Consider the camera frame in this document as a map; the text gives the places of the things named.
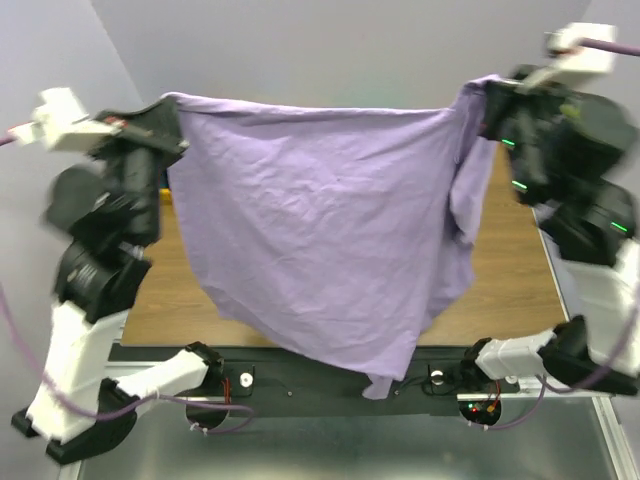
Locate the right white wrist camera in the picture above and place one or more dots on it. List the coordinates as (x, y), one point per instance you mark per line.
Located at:
(573, 64)

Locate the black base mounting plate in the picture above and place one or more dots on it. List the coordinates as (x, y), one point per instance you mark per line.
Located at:
(278, 383)

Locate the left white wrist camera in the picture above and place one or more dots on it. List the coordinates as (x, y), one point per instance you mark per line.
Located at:
(61, 123)

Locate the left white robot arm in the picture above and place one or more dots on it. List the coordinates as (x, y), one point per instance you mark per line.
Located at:
(111, 216)

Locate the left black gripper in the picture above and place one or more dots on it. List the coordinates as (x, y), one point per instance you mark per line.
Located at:
(156, 121)

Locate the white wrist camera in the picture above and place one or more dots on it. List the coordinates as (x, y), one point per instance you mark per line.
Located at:
(573, 64)
(61, 123)

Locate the aluminium frame rail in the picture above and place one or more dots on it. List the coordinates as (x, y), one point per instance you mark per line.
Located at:
(298, 368)

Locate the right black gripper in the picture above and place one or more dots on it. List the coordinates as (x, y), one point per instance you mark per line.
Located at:
(505, 105)

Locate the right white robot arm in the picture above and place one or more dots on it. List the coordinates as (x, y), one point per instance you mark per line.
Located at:
(598, 243)

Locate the purple t shirt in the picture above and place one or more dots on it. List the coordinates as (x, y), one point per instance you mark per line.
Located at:
(340, 234)

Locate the yellow plastic bin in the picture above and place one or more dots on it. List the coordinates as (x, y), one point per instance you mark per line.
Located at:
(165, 196)

